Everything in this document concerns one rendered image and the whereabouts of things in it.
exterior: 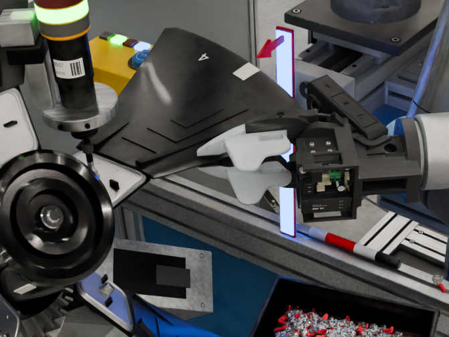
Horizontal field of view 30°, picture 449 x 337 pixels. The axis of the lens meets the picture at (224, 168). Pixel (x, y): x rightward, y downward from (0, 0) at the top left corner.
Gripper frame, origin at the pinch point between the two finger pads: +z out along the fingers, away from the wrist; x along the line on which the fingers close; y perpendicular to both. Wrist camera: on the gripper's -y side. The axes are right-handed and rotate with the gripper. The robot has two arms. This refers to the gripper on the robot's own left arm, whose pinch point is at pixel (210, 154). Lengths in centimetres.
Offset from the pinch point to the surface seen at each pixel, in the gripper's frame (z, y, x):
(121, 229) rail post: 19, -38, 49
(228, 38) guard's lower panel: -2, -125, 68
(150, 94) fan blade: 6.3, -9.3, -1.1
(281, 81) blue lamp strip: -8.9, -22.9, 8.4
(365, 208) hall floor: -41, -122, 132
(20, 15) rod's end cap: 14.7, 2.2, -18.9
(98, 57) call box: 17.2, -40.9, 14.6
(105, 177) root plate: 10.1, 3.9, -1.4
